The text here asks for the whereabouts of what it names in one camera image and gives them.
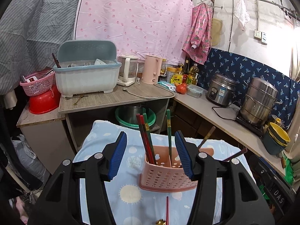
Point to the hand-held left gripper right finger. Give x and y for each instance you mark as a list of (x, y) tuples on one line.
[(184, 155)]

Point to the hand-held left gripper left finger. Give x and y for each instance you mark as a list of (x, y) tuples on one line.
[(118, 154)]

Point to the green chopstick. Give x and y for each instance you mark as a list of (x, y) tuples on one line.
[(169, 133), (145, 119)]

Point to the pink plastic utensil holder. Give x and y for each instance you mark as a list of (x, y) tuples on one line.
[(161, 175)]

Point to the dark brown chopstick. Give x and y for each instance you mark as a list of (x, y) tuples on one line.
[(207, 136), (235, 154)]

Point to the green bag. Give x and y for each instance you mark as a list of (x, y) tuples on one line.
[(289, 171)]

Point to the green plastic basin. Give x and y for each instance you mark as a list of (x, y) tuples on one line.
[(121, 119)]

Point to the black steel kettle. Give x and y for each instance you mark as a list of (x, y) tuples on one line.
[(132, 112)]

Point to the yellow bowl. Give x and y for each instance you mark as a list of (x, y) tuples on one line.
[(280, 132)]

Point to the wooden shelf cabinet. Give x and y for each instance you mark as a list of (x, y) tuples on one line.
[(105, 100)]

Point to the light blue printed towel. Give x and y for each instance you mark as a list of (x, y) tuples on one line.
[(140, 206)]

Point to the dark red chopstick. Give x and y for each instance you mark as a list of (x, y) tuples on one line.
[(167, 211)]

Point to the black induction cooker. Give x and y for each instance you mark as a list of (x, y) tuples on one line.
[(250, 127)]

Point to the small metal pot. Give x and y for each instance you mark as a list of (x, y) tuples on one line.
[(277, 120)]

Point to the clear food container green lid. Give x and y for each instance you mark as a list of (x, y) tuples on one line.
[(194, 91)]

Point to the red tomato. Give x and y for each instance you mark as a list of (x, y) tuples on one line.
[(184, 84), (181, 89)]

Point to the small brass object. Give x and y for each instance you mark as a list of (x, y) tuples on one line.
[(160, 222)]

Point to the wet wipes packet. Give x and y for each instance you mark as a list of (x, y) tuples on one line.
[(166, 86)]

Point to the steel rice cooker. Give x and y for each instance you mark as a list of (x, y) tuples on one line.
[(221, 90)]

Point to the yellow packet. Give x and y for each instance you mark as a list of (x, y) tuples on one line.
[(178, 79)]

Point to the blue-grey dish drainer box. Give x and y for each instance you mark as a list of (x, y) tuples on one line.
[(86, 79)]

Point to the large cooking oil bottle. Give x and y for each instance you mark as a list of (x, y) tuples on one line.
[(193, 75)]

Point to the steel steamer pot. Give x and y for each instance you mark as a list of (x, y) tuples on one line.
[(260, 100)]

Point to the yellow milk powder tin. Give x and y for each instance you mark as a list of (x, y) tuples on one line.
[(171, 73)]

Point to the white glass kettle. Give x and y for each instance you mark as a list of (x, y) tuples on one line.
[(126, 70)]

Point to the dark soy sauce bottle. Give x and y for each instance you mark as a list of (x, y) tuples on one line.
[(185, 68)]

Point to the red plastic basin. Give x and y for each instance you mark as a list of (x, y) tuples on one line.
[(44, 103)]

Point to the pink electric kettle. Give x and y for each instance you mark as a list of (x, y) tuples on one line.
[(151, 70)]

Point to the small oil bottle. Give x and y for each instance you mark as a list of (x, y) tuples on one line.
[(163, 66)]

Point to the grey plastic bag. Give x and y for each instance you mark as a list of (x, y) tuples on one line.
[(25, 154)]

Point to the white bowl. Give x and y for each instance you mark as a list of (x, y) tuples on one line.
[(100, 61)]

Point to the navy printed cloth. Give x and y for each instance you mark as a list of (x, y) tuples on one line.
[(234, 63)]

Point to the pink plastic basket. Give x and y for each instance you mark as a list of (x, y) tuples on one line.
[(37, 86)]

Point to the pink floral smock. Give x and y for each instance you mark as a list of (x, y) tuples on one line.
[(198, 35)]

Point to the hanging cutting board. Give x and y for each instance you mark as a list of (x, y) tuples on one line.
[(216, 32)]

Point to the pink dotted curtain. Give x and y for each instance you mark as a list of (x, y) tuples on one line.
[(140, 16)]

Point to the white hanging cloth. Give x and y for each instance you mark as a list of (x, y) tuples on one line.
[(242, 14)]

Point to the grey striped cloth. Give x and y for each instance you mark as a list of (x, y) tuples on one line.
[(35, 23)]

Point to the wall socket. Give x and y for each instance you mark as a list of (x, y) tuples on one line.
[(257, 34)]

